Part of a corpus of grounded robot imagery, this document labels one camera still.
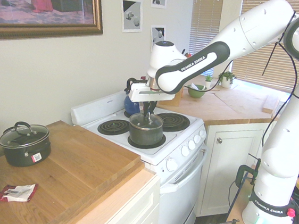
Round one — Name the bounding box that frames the narrow window blind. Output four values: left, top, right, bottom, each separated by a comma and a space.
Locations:
185, 0, 225, 78

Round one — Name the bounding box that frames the glass lid with metal handle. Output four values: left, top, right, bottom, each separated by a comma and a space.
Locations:
128, 109, 165, 132

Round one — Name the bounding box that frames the white cabinet with round knob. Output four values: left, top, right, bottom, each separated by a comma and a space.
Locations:
194, 115, 275, 224

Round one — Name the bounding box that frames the white cabinet under wooden counter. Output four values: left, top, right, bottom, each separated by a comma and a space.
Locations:
92, 165, 165, 224

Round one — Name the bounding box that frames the gold framed painting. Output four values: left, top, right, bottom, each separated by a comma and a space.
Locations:
0, 0, 107, 53

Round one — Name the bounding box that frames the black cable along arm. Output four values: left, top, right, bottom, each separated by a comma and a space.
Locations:
202, 3, 299, 152

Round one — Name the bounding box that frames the white electric stove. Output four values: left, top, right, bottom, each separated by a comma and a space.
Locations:
59, 84, 214, 224

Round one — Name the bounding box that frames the wide window blind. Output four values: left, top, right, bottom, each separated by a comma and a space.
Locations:
229, 0, 299, 95

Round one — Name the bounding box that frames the black cooking pot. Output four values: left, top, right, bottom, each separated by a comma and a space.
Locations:
127, 117, 166, 148

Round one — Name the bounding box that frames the green clamp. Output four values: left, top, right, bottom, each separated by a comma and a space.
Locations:
234, 155, 262, 190

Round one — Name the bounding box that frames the plant in white pot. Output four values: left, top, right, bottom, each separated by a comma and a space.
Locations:
216, 70, 238, 90

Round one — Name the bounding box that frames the black pot with price sticker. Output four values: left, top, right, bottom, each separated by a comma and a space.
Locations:
0, 128, 54, 171

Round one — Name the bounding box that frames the large wooden butcher board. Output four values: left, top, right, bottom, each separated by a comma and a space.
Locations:
0, 113, 148, 224

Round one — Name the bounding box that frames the blue kettle with black handle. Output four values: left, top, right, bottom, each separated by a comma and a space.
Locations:
122, 77, 145, 117

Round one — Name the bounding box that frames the red and white packet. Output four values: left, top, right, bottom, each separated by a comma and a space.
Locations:
0, 180, 39, 206

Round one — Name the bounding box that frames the small succulent in white pot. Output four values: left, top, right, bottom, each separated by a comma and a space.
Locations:
203, 73, 214, 90

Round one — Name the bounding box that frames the black coil burner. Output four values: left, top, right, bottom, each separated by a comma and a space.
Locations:
155, 111, 192, 135
96, 117, 132, 138

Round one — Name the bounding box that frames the green bowl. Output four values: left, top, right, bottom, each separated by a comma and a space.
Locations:
185, 83, 209, 101

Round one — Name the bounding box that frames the glass lid with black handle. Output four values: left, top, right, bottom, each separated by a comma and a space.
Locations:
0, 119, 51, 152

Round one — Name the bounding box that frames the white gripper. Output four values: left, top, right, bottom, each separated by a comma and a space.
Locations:
126, 80, 177, 122

